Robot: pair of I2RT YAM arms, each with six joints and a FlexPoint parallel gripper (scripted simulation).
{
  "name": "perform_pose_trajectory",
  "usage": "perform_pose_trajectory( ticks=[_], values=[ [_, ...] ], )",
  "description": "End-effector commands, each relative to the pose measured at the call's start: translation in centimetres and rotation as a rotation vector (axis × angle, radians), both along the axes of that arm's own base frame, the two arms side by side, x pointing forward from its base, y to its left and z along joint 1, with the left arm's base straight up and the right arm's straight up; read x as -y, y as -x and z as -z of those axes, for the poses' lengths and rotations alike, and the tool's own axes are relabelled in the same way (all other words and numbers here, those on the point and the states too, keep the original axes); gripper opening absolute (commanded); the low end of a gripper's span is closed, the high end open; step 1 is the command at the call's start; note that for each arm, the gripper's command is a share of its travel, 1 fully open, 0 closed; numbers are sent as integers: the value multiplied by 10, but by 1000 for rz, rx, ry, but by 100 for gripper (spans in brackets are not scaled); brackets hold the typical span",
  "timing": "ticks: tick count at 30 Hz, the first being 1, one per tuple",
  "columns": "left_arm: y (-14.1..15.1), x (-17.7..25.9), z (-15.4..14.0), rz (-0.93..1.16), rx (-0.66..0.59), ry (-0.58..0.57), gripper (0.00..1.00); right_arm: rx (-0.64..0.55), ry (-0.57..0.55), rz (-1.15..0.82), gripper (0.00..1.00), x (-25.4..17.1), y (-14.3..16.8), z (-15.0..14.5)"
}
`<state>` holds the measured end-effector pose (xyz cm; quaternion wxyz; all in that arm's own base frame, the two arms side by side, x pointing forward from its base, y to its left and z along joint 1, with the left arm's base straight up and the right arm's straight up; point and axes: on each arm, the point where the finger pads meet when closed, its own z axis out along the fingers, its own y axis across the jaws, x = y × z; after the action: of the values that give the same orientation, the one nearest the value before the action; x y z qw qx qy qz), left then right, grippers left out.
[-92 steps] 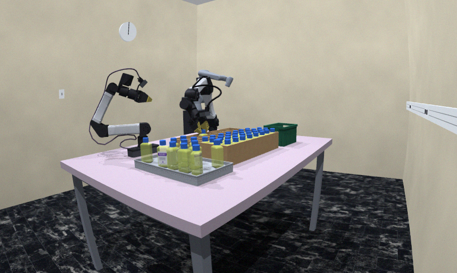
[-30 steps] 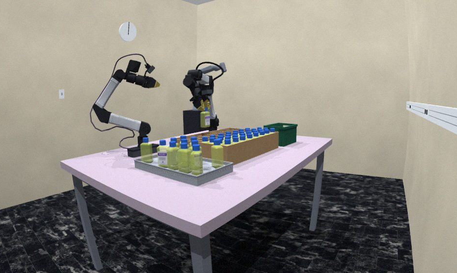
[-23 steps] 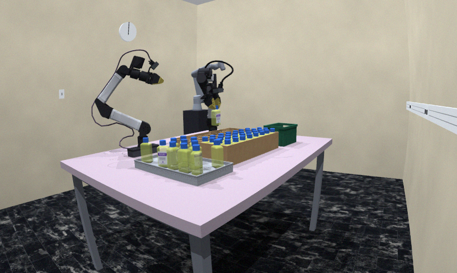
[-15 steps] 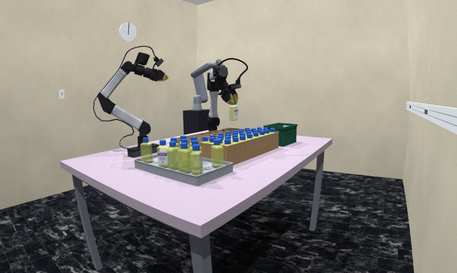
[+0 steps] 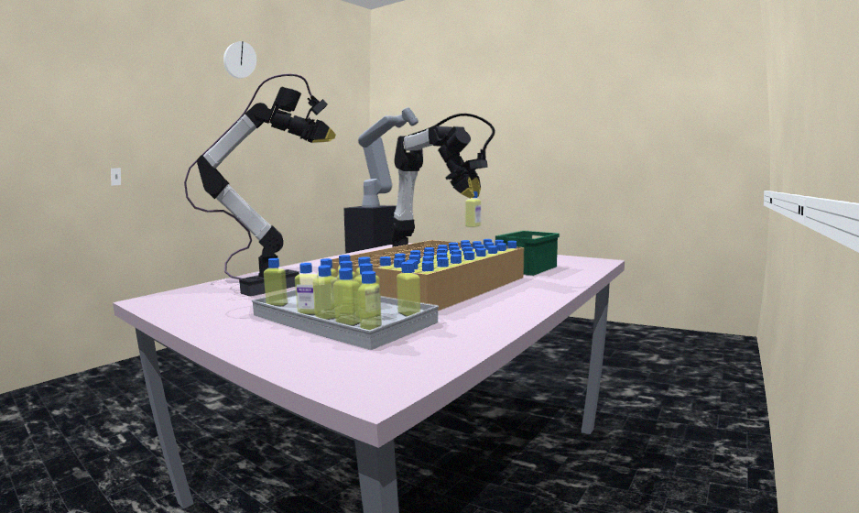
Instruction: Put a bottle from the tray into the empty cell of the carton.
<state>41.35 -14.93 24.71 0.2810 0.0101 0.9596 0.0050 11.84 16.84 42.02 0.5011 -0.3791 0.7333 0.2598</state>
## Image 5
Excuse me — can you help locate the green crate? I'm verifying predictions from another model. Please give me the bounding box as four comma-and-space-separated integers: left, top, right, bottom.
495, 231, 560, 276

